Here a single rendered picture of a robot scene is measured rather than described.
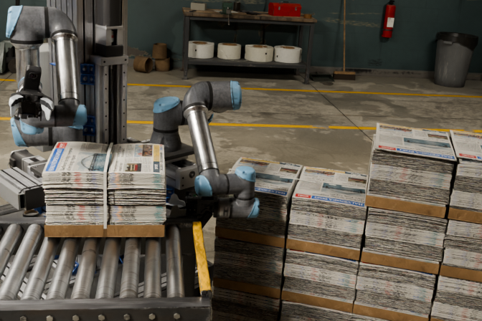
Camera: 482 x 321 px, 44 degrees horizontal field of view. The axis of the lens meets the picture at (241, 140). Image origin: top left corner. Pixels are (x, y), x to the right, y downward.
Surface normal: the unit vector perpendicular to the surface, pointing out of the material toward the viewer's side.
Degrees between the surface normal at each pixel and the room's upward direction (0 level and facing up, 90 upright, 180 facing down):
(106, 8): 90
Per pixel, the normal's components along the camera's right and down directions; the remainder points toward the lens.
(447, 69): -0.60, 0.22
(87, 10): 0.70, 0.26
